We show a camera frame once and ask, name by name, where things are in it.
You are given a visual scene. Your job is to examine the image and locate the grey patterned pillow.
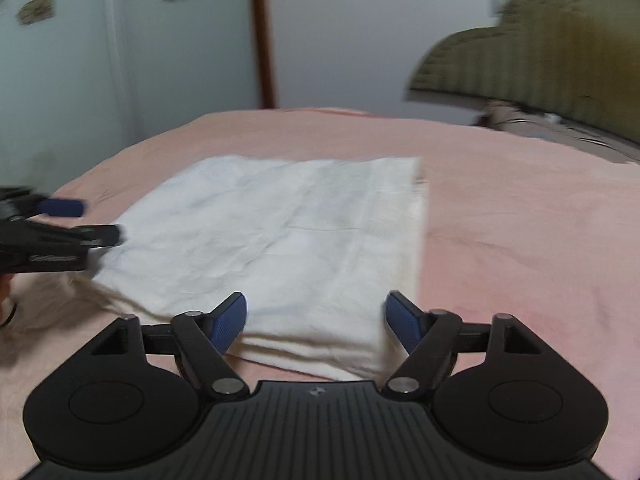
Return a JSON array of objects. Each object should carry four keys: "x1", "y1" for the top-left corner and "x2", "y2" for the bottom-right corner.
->
[{"x1": 477, "y1": 101, "x2": 639, "y2": 165}]

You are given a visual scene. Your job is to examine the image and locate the pink bed sheet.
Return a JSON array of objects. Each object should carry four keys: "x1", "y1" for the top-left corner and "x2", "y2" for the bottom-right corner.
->
[{"x1": 0, "y1": 106, "x2": 640, "y2": 480}]

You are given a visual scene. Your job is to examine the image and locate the glass wardrobe sliding door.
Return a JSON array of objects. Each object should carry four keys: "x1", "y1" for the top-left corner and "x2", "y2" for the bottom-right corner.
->
[{"x1": 1, "y1": 0, "x2": 260, "y2": 191}]

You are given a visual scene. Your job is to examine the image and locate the olive padded headboard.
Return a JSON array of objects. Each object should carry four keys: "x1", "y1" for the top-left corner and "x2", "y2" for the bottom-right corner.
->
[{"x1": 409, "y1": 0, "x2": 639, "y2": 141}]

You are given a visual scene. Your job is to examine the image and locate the white cream pants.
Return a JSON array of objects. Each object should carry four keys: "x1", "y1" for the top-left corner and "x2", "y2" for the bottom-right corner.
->
[{"x1": 76, "y1": 156, "x2": 428, "y2": 380}]

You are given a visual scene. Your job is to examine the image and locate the person's left hand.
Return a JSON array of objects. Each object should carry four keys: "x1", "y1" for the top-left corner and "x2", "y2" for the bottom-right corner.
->
[{"x1": 0, "y1": 274, "x2": 13, "y2": 306}]

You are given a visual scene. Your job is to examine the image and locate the brown wooden door frame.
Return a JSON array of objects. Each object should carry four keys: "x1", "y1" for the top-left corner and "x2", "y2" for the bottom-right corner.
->
[{"x1": 250, "y1": 0, "x2": 277, "y2": 110}]

